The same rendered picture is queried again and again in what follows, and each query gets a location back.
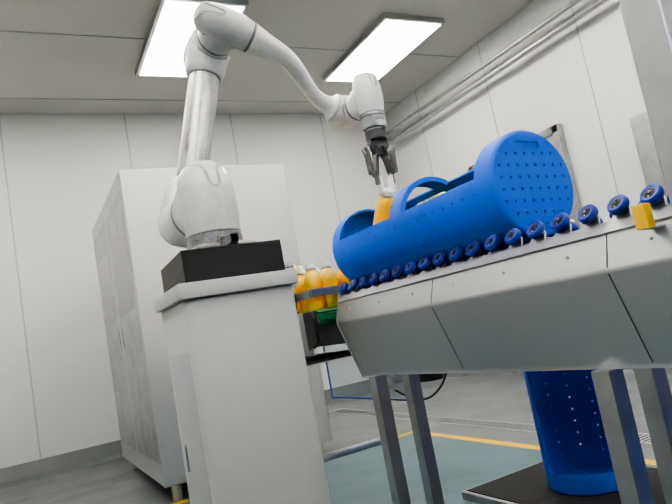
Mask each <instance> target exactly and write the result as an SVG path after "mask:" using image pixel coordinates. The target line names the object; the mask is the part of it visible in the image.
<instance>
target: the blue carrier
mask: <svg viewBox="0 0 672 504"><path fill-rule="evenodd" d="M416 187H426V188H430V189H431V190H428V191H426V192H424V193H422V194H420V195H418V196H416V197H414V198H412V199H410V200H408V201H407V199H408V197H409V195H410V193H411V192H412V191H413V190H414V189H415V188H416ZM441 192H445V193H443V194H440V195H438V196H436V197H434V198H432V199H430V200H427V201H425V202H423V203H421V204H419V205H417V204H418V203H420V202H422V201H424V200H426V199H428V198H430V197H432V196H434V195H436V194H439V193H441ZM572 207H573V185H572V180H571V176H570V173H569V170H568V168H567V166H566V163H565V162H564V160H563V158H562V156H561V155H560V153H559V152H558V151H557V150H556V148H555V147H554V146H553V145H552V144H551V143H550V142H549V141H547V140H546V139H545V138H543V137H542V136H540V135H538V134H536V133H534V132H530V131H525V130H516V131H512V132H509V133H507V134H505V135H503V136H501V137H499V138H497V139H495V140H494V141H492V142H490V143H488V144H487V145H486V146H485V147H484V148H483V149H482V151H481V152H480V154H479V156H478V158H477V160H476V164H475V168H474V169H472V170H470V171H468V172H466V173H464V174H462V175H460V176H458V177H456V178H454V179H451V180H449V181H447V180H445V179H443V178H439V177H432V176H430V177H424V178H421V179H418V180H417V181H415V182H413V183H411V184H409V185H407V186H405V187H404V188H402V189H401V190H400V191H399V192H398V193H397V195H396V196H395V198H394V200H393V202H392V204H391V208H390V214H389V218H388V219H386V220H383V221H381V222H379V223H377V224H375V225H373V226H372V224H373V218H374V213H375V210H374V209H363V210H359V211H357V212H355V213H353V214H351V215H349V216H347V217H346V218H345V219H343V220H342V221H341V222H340V224H339V225H338V226H337V228H336V230H335V233H334V236H333V242H332V249H333V255H334V259H335V261H336V264H337V266H338V268H339V269H340V271H341V272H342V273H343V274H344V275H345V276H346V277H347V278H348V279H349V280H353V279H356V280H357V281H359V280H360V278H361V277H362V276H366V277H368V280H369V277H370V276H371V274H373V273H374V272H376V273H378V274H379V278H380V274H381V272H382V271H383V270H384V269H389V270H390V271H391V275H392V270H393V269H394V267H395V266H397V265H401V266H402V267H403V271H404V268H405V266H406V264H407V263H408V262H410V261H414V262H416V264H417V266H416V267H417V268H418V263H419V261H420V260H421V259H422V258H423V257H425V256H427V257H429V258H430V259H431V263H432V269H436V267H437V266H435V265H434V264H433V258H434V256H435V255H436V254H437V253H438V252H440V251H442V252H444V253H445V254H446V259H447V260H448V262H447V265H450V264H452V263H453V262H452V261H451V260H450V259H449V253H450V251H451V250H452V249H453V248H454V247H456V246H459V247H461V248H462V250H463V254H464V260H468V259H469V258H470V256H468V255H467V254H466V248H467V246H468V245H469V244H470V243H471V242H472V241H478V242H479V243H480V244H481V249H482V255H486V254H488V253H489V251H488V250H486V249H485V247H484V244H485V241H486V240H487V238H488V237H489V236H491V235H497V236H498V237H499V238H500V243H501V244H502V249H501V250H503V249H507V248H508V247H509V246H510V245H508V244H506V243H505V235H506V234H507V232H508V231H509V230H511V229H513V228H517V229H519V230H520V231H521V233H522V235H521V237H522V238H523V244H525V243H528V242H530V241H531V240H532V239H531V238H529V237H528V236H527V229H528V227H529V226H530V224H532V223H533V222H535V221H541V222H542V223H543V224H544V225H545V229H544V230H545V231H546V237H549V236H552V235H554V234H555V233H556V231H554V230H553V229H552V228H551V222H552V220H553V218H554V217H555V216H556V215H558V214H560V213H566V214H567V215H569V217H570V215H571V211H572ZM421 272H422V270H420V269H419V268H418V272H417V274H418V273H421Z"/></svg>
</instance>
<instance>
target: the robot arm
mask: <svg viewBox="0 0 672 504"><path fill-rule="evenodd" d="M193 23H194V25H195V27H196V28H195V30H194V31H193V32H192V34H191V36H190V38H189V39H188V41H187V44H186V46H185V49H184V52H183V62H184V66H185V73H186V75H187V77H188V87H187V95H186V103H185V111H184V119H183V126H182V134H181V142H180V150H179V158H178V166H177V174H176V177H174V178H173V179H172V180H170V181H169V182H168V183H167V186H166V190H165V194H164V198H163V202H162V206H161V210H160V211H161V212H160V214H159V216H158V220H157V225H158V230H159V233H160V235H161V236H162V238H163V239H164V240H165V241H166V242H167V243H169V244H170V245H172V246H177V247H183V248H187V250H190V249H199V248H207V247H216V246H225V245H234V244H243V243H251V242H257V241H244V240H243V237H242V233H241V228H240V217H239V210H238V204H237V199H236V195H235V191H234V187H233V183H232V181H231V179H230V177H229V175H228V173H227V172H226V170H225V169H224V168H223V167H222V166H221V165H219V164H218V163H217V162H215V161H211V151H212V142H213V133H214V124H215V115H216V106H217V97H218V87H219V84H220V83H221V82H222V81H223V79H224V76H225V73H226V69H227V66H228V63H229V60H230V55H231V52H232V51H233V50H234V49H237V50H240V51H243V52H245V53H248V54H252V55H256V56H259V57H262V58H265V59H268V60H271V61H273V62H275V63H277V64H279V65H280V66H281V67H283V68H284V69H285V71H286V72H287V73H288V74H289V76H290V77H291V78H292V80H293V81H294V82H295V84H296V85H297V86H298V88H299V89H300V90H301V92H302V93H303V94H304V96H305V97H306V98H307V99H308V100H309V102H310V103H312V104H313V105H314V106H315V107H317V108H318V109H319V110H321V111H322V112H323V113H324V115H325V119H326V120H327V124H328V126H329V128H330V129H331V130H333V131H335V132H345V131H348V130H350V129H352V128H354V127H356V126H357V125H359V124H360V123H361V127H362V131H363V132H364V133H365V137H366V142H367V147H364V148H363V149H362V150H361V151H362V153H363V155H364V158H365V162H366V166H367V170H368V174H369V175H372V177H373V178H375V184H376V185H377V186H378V191H379V196H381V195H383V194H385V189H384V184H383V179H382V175H381V174H380V173H379V156H380V157H381V159H382V160H383V163H384V166H385V168H386V171H387V174H388V176H386V177H387V182H388V187H389V188H391V189H393V190H394V192H393V194H394V193H396V189H395V185H394V184H395V177H394V174H395V173H397V172H398V167H397V161H396V155H395V150H396V147H395V146H393V147H392V146H390V145H389V144H388V142H387V134H386V129H385V128H386V127H387V124H386V119H385V113H384V99H383V93H382V89H381V86H380V83H379V81H378V79H377V77H376V75H375V74H373V73H371V72H363V73H360V74H358V75H356V76H355V77H354V79H353V83H352V91H351V93H350V95H349V96H348V95H339V94H335V95H334V96H328V95H325V94H324V93H322V92H321V91H320V90H319V89H318V88H317V87H316V85H315V83H314V82H313V80H312V78H311V77H310V75H309V74H308V72H307V70H306V69H305V67H304V65H303V64H302V62H301V61H300V59H299V58H298V57H297V56H296V54H295V53H294V52H293V51H292V50H291V49H289V48H288V47H287V46H286V45H285V44H283V43H282V42H281V41H279V40H278V39H276V38H275V37H274V36H272V35H271V34H270V33H268V32H267V31H266V30H265V29H263V28H262V27H261V26H260V25H259V24H257V23H255V22H254V21H252V20H251V19H249V18H248V17H247V16H245V15H244V14H242V13H240V12H238V11H236V10H234V9H232V8H230V7H228V6H225V5H222V4H219V3H215V2H207V1H205V2H202V3H200V4H199V5H198V6H197V8H196V9H195V11H194V14H193ZM387 150H388V152H389V154H388V152H387ZM370 152H371V153H372V158H371V154H370ZM388 155H389V157H388ZM372 159H373V162H372ZM379 174H380V175H379Z"/></svg>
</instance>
